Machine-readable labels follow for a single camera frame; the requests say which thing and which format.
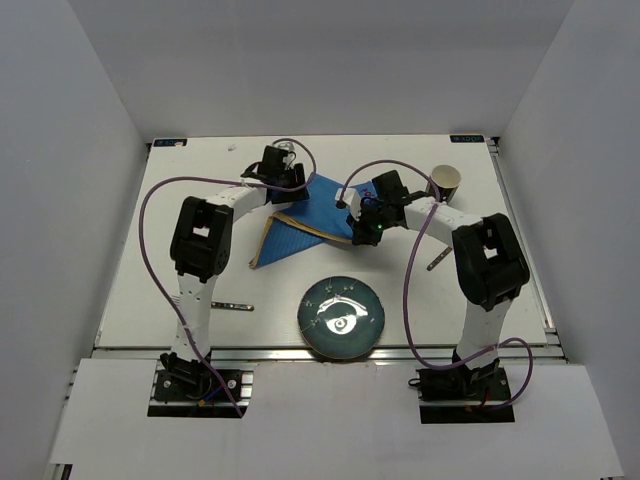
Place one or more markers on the teal ceramic plate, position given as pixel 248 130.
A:
pixel 341 318

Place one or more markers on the fork with black handle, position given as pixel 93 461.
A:
pixel 232 306

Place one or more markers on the left blue corner label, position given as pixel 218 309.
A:
pixel 169 142

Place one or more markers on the dark blue paper cup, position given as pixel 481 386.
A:
pixel 446 179

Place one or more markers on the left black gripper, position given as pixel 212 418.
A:
pixel 291 196

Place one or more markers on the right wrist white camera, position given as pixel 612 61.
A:
pixel 349 199

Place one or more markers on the knife with black handle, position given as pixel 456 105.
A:
pixel 438 259

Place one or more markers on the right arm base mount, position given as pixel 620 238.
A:
pixel 449 397

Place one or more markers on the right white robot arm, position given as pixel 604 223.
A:
pixel 490 266

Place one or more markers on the right blue corner label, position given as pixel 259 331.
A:
pixel 467 138

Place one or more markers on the blue pikachu placemat cloth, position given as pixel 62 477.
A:
pixel 304 224

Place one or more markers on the blue corner label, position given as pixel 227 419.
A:
pixel 169 142
pixel 467 138

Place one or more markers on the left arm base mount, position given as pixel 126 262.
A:
pixel 188 389

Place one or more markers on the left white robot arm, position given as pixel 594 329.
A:
pixel 201 243

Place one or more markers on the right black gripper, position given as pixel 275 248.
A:
pixel 360 233

